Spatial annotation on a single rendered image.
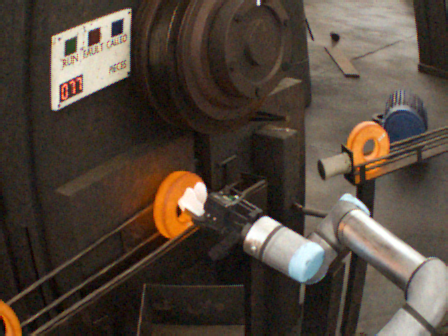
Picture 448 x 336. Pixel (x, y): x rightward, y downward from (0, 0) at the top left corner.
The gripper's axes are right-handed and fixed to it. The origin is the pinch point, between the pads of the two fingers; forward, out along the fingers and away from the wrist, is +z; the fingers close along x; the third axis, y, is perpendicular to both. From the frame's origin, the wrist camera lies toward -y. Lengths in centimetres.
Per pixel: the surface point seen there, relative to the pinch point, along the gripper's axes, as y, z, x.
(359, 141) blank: 2, -16, -61
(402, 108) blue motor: -50, 21, -218
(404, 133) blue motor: -61, 15, -215
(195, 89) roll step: 26.9, 1.9, 0.1
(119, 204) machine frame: 0.8, 6.2, 14.9
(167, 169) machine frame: 2.9, 6.8, -3.0
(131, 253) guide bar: -8.7, -0.2, 16.6
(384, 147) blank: 1, -22, -69
